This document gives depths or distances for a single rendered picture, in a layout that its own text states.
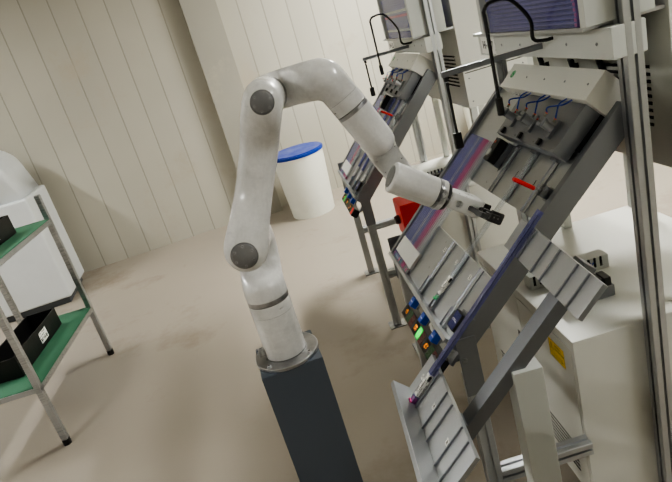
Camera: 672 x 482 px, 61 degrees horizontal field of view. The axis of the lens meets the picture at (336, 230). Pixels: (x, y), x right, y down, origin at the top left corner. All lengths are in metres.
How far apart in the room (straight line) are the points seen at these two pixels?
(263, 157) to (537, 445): 0.90
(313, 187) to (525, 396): 4.02
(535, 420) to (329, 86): 0.88
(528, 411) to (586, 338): 0.45
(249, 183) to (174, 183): 4.24
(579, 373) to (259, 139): 1.04
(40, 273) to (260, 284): 3.81
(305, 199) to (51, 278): 2.22
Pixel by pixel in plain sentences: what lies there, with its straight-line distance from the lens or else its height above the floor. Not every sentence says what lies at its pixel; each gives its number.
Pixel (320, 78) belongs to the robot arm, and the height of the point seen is 1.43.
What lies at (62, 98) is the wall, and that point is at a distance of 5.71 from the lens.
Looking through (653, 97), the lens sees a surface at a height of 1.17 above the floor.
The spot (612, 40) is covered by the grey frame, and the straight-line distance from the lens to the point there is 1.41.
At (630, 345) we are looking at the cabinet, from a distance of 1.73.
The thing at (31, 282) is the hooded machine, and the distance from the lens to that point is 5.29.
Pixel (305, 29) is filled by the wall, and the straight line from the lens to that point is 5.69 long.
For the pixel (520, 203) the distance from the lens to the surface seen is 1.57.
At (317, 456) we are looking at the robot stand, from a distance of 1.81.
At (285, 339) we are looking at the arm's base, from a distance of 1.62.
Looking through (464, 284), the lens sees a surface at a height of 0.81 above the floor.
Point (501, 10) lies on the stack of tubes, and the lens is 1.81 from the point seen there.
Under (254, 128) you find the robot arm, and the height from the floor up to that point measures 1.36.
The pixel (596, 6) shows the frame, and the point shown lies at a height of 1.43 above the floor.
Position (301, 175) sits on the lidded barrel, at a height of 0.42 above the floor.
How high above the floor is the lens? 1.54
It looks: 19 degrees down
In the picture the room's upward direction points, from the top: 16 degrees counter-clockwise
